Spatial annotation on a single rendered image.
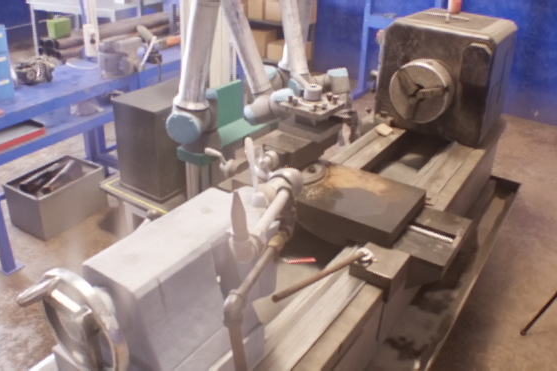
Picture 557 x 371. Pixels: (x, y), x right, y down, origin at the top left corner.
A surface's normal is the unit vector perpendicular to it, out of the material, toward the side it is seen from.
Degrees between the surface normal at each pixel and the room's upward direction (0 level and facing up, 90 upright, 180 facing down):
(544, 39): 90
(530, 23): 90
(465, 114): 90
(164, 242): 0
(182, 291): 76
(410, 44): 90
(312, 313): 0
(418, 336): 0
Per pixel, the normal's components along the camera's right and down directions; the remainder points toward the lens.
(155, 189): -0.58, 0.37
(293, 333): 0.03, -0.89
